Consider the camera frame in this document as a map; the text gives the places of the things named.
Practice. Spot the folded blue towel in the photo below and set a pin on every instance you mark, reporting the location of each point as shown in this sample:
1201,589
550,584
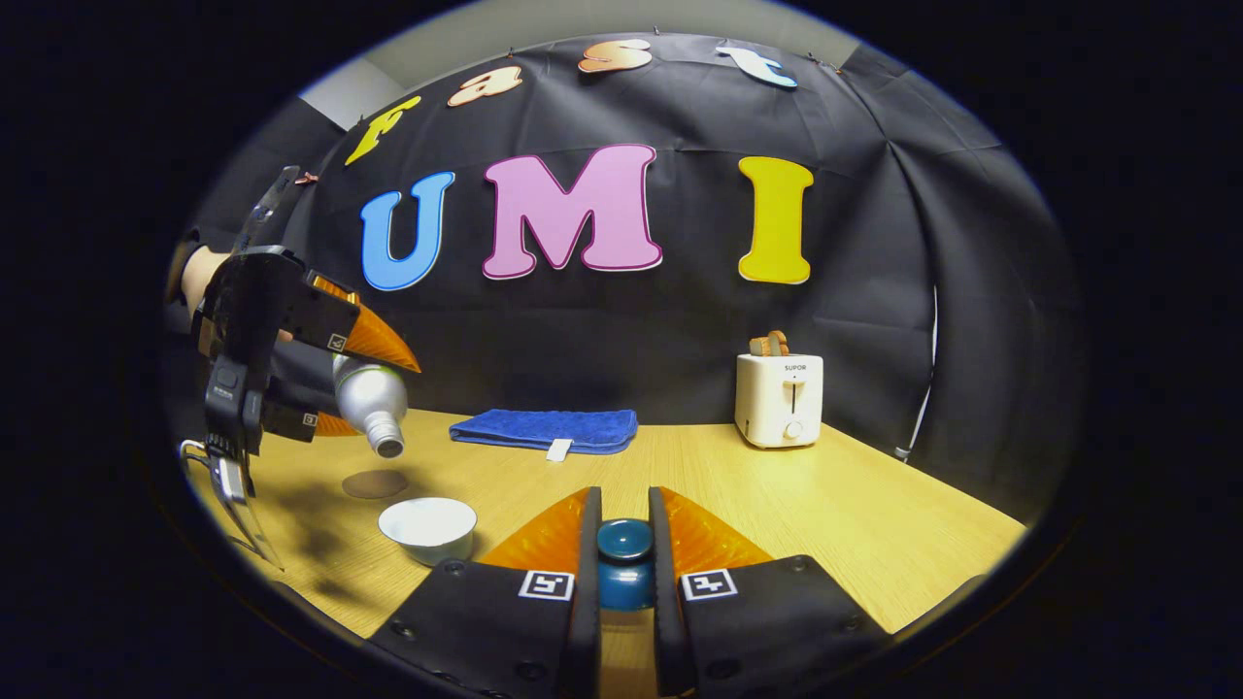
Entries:
544,427

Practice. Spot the round brown coaster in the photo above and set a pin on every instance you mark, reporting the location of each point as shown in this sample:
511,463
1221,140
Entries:
374,484

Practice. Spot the silver green water bottle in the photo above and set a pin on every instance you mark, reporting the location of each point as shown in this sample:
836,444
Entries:
374,403

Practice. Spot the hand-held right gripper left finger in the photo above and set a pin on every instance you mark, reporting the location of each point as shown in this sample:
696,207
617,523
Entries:
586,621

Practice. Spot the teal teacup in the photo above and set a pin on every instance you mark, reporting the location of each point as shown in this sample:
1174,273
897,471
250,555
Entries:
427,529

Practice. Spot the white toaster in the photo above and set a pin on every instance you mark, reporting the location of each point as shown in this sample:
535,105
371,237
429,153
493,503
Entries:
777,403

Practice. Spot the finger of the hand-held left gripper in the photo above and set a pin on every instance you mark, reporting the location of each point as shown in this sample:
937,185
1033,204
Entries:
364,335
291,419

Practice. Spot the teal teacup lid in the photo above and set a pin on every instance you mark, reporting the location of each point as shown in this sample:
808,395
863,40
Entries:
624,544

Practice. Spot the bread slice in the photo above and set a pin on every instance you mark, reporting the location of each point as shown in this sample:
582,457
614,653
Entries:
769,344

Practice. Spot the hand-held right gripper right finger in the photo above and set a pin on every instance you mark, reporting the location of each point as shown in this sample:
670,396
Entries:
663,621

